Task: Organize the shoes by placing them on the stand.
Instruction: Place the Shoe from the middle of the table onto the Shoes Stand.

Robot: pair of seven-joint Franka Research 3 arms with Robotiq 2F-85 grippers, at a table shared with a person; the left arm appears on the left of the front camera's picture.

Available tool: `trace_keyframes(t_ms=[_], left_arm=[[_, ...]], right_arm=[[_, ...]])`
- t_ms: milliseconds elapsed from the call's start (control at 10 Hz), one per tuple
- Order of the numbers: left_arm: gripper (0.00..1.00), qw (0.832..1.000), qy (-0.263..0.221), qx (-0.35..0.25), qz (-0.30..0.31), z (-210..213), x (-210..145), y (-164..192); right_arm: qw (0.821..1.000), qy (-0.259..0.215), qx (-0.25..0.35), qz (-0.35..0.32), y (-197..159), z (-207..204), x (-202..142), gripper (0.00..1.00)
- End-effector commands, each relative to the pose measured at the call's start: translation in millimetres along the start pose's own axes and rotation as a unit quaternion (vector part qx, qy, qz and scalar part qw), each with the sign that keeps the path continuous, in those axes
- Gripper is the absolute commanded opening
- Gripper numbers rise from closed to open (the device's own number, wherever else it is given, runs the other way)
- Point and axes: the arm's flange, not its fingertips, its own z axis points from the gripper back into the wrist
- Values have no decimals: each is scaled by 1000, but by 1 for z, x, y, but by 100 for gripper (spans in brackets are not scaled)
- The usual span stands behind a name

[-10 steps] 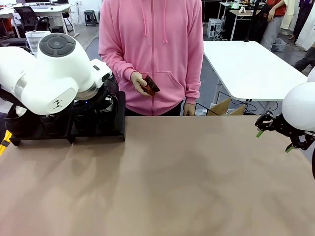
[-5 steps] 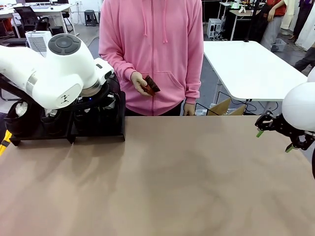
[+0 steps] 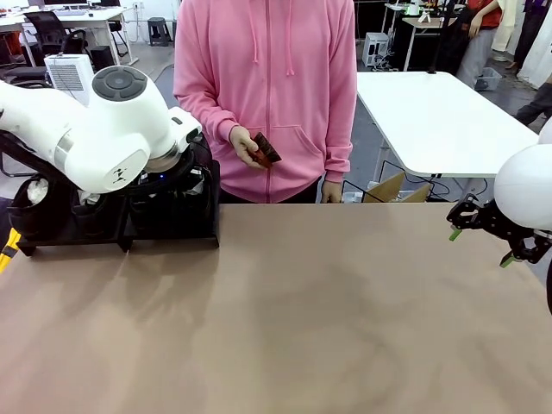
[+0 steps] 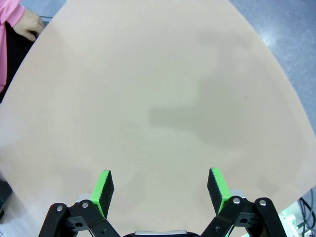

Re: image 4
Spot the person's left forearm pink sleeve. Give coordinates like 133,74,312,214
0,0,26,25

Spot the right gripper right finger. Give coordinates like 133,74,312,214
201,167,284,237

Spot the black rounded object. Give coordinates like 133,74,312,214
0,179,13,219

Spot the person in pink sleeve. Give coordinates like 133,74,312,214
0,22,38,104

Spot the black cable bundle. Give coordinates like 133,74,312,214
296,195,316,237

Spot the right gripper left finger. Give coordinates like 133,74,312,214
39,169,121,237

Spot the pink hoodie torso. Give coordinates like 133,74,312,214
0,23,8,93

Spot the person's left hand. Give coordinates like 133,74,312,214
13,9,46,42

